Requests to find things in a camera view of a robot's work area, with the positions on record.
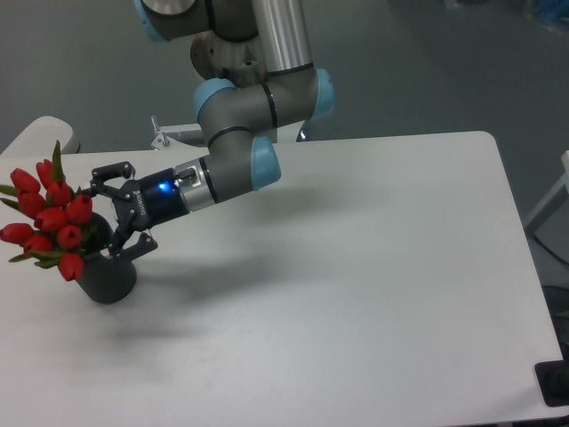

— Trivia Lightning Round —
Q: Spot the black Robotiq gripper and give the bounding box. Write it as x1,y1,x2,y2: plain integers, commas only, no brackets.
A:
89,161,189,261

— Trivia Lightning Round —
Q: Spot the red tulip bouquet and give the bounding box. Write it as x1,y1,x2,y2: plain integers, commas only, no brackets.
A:
1,141,100,281

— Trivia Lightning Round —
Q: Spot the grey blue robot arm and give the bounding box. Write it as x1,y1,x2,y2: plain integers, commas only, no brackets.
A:
87,1,335,261

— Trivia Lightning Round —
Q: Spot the black ribbed cylindrical vase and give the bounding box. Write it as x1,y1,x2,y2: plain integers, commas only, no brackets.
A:
76,213,137,304

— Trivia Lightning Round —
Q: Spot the white chair armrest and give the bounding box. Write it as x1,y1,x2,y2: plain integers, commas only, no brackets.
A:
1,116,81,158

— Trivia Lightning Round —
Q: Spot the white furniture at right edge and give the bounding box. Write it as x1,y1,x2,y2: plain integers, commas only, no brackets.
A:
523,151,568,236

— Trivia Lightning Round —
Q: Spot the black device at table edge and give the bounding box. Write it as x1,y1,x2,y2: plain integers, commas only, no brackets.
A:
534,360,568,407

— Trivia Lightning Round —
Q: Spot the blue object top right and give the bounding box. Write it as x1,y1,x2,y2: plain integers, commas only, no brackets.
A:
532,0,568,31

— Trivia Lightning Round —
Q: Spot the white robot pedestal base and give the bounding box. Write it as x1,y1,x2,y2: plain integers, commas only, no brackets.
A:
149,33,312,150

